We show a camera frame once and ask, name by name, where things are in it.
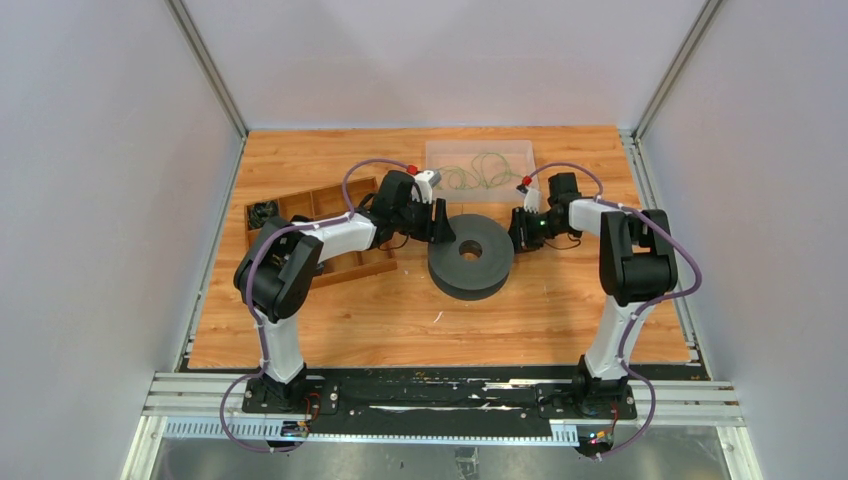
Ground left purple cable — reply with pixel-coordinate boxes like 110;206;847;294
219;158;422;455

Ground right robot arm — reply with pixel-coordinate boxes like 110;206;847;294
508;173;678;417

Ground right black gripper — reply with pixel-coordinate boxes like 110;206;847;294
498;207;571;257

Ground green wires in bin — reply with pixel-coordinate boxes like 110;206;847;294
440;152;531;192

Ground purple cable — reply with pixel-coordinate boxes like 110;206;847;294
219;158;422;455
521;162;704;460

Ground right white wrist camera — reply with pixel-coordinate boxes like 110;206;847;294
517;185;542;213

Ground dark grey spool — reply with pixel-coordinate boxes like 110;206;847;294
427;214;515;301

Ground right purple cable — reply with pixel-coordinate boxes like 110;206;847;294
521;162;704;460

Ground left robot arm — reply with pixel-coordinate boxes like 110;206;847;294
233;167;456;413

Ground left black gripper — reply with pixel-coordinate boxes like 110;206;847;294
394;194;457;245

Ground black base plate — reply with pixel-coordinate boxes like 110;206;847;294
241;365;637;440

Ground translucent plastic bin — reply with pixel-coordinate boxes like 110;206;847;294
425;140;536;204

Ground aluminium frame rail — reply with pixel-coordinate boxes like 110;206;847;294
122;367;762;479

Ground dark multicolour wire coil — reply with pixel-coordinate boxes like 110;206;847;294
247;201;281;229

